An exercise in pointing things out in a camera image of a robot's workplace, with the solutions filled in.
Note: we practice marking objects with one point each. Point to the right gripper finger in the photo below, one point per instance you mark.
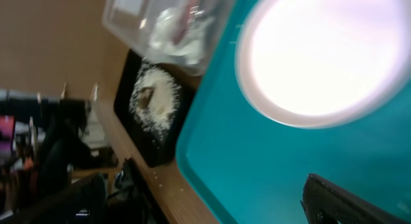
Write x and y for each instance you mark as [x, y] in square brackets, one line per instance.
[324, 202]

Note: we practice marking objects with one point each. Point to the pink plate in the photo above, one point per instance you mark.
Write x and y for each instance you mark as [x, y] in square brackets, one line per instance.
[323, 63]

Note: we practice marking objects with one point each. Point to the white napkin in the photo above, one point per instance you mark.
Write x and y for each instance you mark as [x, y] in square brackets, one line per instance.
[192, 48]

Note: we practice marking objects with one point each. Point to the red snack wrapper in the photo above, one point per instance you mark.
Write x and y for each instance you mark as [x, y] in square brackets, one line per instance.
[193, 10]

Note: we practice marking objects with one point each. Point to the teal serving tray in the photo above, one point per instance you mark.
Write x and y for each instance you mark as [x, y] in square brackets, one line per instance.
[250, 169]

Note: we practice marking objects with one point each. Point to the rice and food scraps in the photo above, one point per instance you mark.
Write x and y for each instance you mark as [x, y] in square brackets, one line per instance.
[155, 98]

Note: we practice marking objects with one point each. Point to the black plastic tray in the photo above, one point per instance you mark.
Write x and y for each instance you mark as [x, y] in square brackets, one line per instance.
[157, 148]

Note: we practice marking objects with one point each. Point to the clear plastic bin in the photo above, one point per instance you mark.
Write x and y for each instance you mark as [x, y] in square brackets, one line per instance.
[132, 22]

